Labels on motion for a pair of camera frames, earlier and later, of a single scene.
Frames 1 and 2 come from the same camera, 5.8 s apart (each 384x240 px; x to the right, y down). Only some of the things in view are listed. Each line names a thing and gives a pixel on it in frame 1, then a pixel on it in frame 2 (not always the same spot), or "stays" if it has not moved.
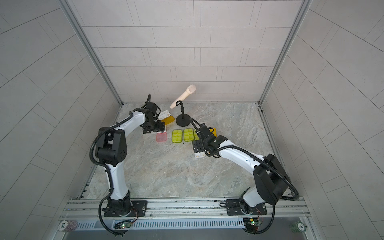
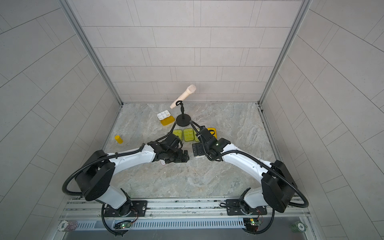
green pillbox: (188, 134) stays
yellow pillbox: (214, 131) stays
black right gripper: (199, 144) stays
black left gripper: (158, 129) to (181, 159)
